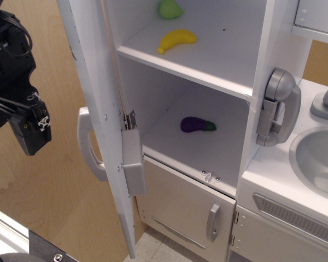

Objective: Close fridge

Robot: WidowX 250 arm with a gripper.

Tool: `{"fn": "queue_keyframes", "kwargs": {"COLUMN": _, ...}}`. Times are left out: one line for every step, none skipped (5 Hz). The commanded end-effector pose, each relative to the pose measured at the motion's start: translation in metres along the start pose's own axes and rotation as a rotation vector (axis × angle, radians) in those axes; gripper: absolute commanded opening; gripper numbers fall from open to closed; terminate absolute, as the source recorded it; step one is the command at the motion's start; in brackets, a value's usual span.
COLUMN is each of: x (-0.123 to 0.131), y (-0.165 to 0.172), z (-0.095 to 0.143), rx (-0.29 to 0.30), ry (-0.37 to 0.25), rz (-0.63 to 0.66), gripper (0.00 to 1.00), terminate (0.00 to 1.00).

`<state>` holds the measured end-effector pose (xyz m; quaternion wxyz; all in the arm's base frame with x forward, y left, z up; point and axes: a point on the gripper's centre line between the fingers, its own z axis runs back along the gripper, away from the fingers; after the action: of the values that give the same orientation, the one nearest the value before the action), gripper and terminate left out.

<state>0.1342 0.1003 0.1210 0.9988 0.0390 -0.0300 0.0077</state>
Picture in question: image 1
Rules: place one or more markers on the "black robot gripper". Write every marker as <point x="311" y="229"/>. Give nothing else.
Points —
<point x="20" y="103"/>

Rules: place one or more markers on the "white fridge door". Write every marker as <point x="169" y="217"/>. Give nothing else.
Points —
<point x="90" y="41"/>

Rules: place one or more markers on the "metal fridge door hinge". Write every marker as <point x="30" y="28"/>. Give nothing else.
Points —
<point x="130" y="120"/>

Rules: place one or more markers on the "grey ice dispenser box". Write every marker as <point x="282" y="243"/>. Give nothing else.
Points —
<point x="133" y="162"/>

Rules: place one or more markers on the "purple toy eggplant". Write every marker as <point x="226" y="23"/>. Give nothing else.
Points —
<point x="192" y="124"/>

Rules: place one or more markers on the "white toy kitchen cabinet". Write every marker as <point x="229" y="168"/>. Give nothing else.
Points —
<point x="220" y="78"/>

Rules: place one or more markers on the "yellow toy banana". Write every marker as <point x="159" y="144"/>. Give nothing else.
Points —
<point x="175" y="37"/>

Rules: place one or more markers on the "green toy pear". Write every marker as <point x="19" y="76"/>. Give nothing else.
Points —
<point x="170" y="9"/>

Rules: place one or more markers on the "white magnetic door catch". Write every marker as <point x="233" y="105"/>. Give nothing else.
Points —
<point x="210" y="177"/>

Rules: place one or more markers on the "white lower freezer door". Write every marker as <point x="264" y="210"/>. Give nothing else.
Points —
<point x="178" y="207"/>

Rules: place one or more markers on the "brass oven door hinge upper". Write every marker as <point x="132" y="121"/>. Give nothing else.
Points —
<point x="236" y="217"/>

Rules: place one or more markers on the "brass oven door hinge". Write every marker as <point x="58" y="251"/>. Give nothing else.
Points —
<point x="232" y="240"/>
<point x="236" y="217"/>

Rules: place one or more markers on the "brass oven door hinge lower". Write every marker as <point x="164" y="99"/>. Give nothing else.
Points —
<point x="232" y="240"/>

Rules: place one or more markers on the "grey toy telephone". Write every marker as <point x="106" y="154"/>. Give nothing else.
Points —
<point x="280" y="109"/>

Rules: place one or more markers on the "white oven door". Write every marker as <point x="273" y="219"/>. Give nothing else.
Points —
<point x="261" y="239"/>

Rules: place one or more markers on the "silver toy sink bowl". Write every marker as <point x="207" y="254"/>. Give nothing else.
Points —
<point x="308" y="156"/>

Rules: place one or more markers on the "grey oven vent panel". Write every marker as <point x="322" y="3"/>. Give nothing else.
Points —
<point x="291" y="217"/>

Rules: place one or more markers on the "white upper microwave door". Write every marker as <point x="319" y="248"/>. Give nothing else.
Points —
<point x="312" y="14"/>

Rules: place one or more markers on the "white fridge door handle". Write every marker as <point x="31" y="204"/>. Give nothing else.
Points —
<point x="84" y="128"/>

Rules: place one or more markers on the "aluminium frame rail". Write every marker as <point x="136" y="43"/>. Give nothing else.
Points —
<point x="13" y="236"/>

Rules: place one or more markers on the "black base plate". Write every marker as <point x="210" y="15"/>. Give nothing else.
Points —
<point x="39" y="250"/>

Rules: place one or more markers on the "grey lower door handle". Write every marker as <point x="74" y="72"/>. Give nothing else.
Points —
<point x="211" y="231"/>

